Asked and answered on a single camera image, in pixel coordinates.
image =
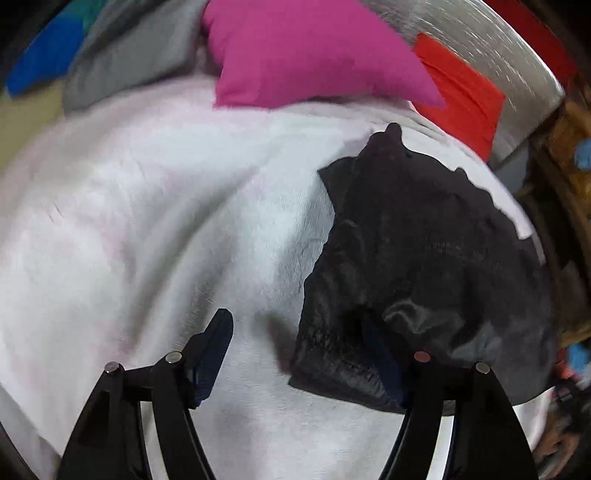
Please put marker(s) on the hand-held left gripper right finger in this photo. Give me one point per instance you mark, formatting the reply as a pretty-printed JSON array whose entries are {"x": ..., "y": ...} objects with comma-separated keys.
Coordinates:
[{"x": 381, "y": 355}]

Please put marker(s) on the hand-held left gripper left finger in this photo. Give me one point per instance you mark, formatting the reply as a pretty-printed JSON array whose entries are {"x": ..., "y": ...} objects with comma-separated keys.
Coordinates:
[{"x": 213, "y": 350}]

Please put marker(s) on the black quilted jacket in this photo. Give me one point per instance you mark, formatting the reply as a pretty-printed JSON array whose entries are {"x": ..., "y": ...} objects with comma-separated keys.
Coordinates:
[{"x": 415, "y": 277}]

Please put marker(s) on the white fleece blanket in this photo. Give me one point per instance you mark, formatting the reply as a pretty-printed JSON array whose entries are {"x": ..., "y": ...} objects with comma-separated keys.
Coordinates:
[{"x": 152, "y": 240}]

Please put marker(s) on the wooden shelf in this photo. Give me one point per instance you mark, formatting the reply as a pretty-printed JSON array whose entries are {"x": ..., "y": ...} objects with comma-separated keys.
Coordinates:
[{"x": 563, "y": 194}]

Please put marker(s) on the red pillow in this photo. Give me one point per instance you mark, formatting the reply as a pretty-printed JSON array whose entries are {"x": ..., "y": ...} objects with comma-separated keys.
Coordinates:
[{"x": 466, "y": 97}]

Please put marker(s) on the light blue cloth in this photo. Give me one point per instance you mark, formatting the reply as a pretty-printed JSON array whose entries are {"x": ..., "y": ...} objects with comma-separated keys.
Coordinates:
[{"x": 583, "y": 154}]

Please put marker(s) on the grey cloth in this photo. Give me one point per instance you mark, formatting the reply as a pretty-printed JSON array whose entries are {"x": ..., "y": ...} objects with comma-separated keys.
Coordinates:
[{"x": 134, "y": 55}]

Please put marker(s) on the pink pillow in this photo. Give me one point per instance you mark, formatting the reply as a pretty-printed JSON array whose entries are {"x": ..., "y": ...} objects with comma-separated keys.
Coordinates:
[{"x": 314, "y": 50}]

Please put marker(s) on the silver insulation mat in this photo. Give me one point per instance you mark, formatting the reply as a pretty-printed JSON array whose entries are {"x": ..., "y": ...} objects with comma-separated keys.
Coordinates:
[{"x": 485, "y": 50}]

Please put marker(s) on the red cloth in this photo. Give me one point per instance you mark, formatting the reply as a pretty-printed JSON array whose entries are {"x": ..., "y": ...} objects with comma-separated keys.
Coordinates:
[{"x": 540, "y": 32}]

